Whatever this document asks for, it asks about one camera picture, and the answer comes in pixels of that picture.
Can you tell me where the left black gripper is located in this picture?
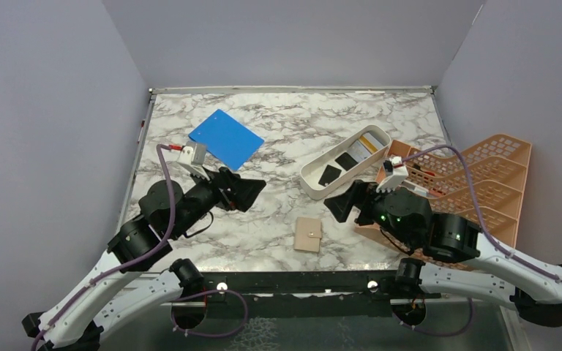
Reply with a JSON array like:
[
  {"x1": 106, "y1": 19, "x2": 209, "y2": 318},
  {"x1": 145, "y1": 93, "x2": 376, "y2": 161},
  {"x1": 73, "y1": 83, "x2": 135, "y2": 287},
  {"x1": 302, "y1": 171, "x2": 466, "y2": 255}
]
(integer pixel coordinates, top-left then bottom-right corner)
[{"x1": 171, "y1": 163, "x2": 268, "y2": 238}]

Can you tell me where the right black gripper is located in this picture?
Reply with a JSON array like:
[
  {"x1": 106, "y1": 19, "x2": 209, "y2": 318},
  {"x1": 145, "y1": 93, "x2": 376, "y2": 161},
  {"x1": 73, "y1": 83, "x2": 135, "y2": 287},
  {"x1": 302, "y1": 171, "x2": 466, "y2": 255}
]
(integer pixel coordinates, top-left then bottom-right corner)
[{"x1": 324, "y1": 178, "x2": 416, "y2": 247}]

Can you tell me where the white oblong tray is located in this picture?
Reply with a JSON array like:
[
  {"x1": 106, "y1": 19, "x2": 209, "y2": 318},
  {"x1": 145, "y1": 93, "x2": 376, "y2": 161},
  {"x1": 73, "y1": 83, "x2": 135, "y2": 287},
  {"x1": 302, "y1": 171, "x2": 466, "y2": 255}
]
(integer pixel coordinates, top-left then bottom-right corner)
[{"x1": 299, "y1": 125, "x2": 393, "y2": 200}]

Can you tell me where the beige card holder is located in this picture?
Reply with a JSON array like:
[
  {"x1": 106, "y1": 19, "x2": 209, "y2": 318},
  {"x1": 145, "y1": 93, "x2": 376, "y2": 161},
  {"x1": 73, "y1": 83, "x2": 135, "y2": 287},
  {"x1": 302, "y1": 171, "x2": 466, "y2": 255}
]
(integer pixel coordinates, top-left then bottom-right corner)
[{"x1": 293, "y1": 217, "x2": 323, "y2": 253}]

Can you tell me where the stack of cards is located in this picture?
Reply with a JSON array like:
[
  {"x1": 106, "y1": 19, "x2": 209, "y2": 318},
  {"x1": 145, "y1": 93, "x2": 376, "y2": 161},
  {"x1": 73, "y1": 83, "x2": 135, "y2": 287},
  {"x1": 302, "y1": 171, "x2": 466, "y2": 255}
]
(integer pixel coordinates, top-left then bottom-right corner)
[{"x1": 347, "y1": 132, "x2": 385, "y2": 162}]

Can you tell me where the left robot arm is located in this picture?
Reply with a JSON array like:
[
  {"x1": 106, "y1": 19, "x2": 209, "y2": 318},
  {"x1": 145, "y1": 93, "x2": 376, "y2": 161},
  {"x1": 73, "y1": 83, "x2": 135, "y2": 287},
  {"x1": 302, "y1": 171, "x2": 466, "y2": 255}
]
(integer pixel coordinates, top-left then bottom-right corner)
[{"x1": 22, "y1": 167, "x2": 266, "y2": 350}]

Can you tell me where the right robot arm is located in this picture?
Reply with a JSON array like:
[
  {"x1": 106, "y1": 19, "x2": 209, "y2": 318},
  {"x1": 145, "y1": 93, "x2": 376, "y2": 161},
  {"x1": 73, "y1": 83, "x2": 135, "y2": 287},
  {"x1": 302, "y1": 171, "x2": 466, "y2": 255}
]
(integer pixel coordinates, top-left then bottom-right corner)
[{"x1": 324, "y1": 181, "x2": 562, "y2": 328}]

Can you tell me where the black card in tray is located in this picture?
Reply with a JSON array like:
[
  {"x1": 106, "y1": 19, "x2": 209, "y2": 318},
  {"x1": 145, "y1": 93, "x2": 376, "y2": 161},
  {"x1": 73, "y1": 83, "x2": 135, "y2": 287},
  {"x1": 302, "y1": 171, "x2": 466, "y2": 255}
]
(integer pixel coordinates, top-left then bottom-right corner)
[
  {"x1": 335, "y1": 152, "x2": 358, "y2": 171},
  {"x1": 318, "y1": 165, "x2": 342, "y2": 187}
]

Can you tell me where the blue plastic board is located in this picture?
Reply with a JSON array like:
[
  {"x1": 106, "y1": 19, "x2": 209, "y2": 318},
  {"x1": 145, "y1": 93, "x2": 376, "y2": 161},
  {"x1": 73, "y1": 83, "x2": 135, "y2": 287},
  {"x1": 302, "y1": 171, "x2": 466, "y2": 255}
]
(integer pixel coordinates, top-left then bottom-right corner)
[{"x1": 188, "y1": 110, "x2": 264, "y2": 171}]

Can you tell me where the orange plastic file rack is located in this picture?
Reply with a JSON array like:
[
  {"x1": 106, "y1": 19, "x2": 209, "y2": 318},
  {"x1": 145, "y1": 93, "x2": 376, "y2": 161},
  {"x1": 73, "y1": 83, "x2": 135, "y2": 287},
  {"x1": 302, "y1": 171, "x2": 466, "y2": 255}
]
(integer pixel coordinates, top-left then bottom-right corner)
[{"x1": 356, "y1": 134, "x2": 533, "y2": 272}]

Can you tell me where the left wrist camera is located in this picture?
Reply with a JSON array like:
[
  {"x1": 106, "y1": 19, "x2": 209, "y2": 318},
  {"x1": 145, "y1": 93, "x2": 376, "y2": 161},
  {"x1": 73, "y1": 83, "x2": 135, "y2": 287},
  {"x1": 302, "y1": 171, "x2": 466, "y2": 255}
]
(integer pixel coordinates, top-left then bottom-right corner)
[{"x1": 177, "y1": 141, "x2": 209, "y2": 181}]

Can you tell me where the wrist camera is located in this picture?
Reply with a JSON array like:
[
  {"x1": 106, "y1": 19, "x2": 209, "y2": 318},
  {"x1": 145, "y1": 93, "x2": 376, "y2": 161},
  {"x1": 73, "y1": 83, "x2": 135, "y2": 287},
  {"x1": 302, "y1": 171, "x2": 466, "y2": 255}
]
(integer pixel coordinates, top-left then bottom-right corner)
[
  {"x1": 376, "y1": 156, "x2": 409, "y2": 193},
  {"x1": 177, "y1": 141, "x2": 209, "y2": 181}
]

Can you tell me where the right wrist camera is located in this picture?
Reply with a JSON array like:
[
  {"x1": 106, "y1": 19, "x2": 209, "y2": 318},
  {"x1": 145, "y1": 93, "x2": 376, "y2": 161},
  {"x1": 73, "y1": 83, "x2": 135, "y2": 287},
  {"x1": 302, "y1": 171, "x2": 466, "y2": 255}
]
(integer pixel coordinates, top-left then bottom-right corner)
[{"x1": 376, "y1": 156, "x2": 409, "y2": 193}]

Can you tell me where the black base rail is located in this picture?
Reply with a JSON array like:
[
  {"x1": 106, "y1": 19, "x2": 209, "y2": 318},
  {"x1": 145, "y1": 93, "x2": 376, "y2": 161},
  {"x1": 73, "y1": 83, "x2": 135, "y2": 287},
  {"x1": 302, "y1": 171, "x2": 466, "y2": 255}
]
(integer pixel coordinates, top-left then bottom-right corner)
[{"x1": 170, "y1": 270, "x2": 421, "y2": 322}]

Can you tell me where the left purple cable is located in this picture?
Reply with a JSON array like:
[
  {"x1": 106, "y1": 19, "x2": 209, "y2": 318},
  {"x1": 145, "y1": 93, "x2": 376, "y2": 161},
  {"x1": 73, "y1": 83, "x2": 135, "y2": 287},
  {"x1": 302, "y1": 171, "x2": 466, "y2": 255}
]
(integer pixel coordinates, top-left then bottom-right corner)
[{"x1": 29, "y1": 143, "x2": 251, "y2": 351}]

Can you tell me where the purple cable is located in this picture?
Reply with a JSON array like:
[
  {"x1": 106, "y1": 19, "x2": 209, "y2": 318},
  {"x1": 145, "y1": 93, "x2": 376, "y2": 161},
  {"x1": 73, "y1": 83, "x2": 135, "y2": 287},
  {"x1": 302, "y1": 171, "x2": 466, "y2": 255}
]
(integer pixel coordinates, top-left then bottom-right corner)
[
  {"x1": 29, "y1": 143, "x2": 251, "y2": 351},
  {"x1": 392, "y1": 144, "x2": 562, "y2": 337}
]

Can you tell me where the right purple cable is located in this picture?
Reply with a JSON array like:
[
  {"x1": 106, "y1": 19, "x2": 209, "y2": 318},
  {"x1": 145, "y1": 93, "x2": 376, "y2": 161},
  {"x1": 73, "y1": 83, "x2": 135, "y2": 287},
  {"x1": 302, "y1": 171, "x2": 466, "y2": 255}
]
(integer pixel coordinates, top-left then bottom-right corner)
[{"x1": 392, "y1": 144, "x2": 562, "y2": 337}]

